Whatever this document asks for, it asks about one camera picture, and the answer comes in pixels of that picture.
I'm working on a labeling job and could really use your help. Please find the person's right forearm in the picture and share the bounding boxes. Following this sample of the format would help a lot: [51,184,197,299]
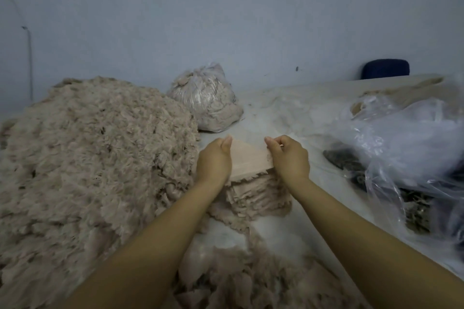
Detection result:
[293,178,464,309]

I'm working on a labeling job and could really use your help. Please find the clear bag of beige scraps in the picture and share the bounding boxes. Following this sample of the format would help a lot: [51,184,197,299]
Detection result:
[167,62,245,134]

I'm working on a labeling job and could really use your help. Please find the beige fur pile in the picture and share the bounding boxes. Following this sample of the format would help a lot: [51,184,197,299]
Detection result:
[351,77,447,116]

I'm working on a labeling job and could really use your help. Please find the person's left hand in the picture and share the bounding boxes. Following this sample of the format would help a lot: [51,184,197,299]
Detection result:
[196,136,234,194]

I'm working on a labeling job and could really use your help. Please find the person's left forearm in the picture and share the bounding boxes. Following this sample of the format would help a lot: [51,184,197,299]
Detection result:
[61,178,222,309]

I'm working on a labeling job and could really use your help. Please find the beige scrap strips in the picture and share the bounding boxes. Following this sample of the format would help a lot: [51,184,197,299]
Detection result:
[170,225,356,309]

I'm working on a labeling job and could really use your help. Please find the stack of sorted beige pieces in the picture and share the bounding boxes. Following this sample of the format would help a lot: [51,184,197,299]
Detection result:
[210,171,294,234]

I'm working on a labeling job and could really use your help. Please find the person's right hand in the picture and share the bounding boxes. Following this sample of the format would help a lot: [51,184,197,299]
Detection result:
[264,134,313,194]

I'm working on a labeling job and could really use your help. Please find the large pile beige fabric scraps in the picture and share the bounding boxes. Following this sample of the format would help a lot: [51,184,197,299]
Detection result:
[0,76,203,309]

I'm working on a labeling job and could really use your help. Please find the blue chair back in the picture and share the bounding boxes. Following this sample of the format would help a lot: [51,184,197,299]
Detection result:
[360,58,411,80]

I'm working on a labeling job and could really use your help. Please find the large clear plastic bag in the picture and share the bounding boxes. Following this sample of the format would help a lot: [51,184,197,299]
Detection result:
[326,77,464,255]

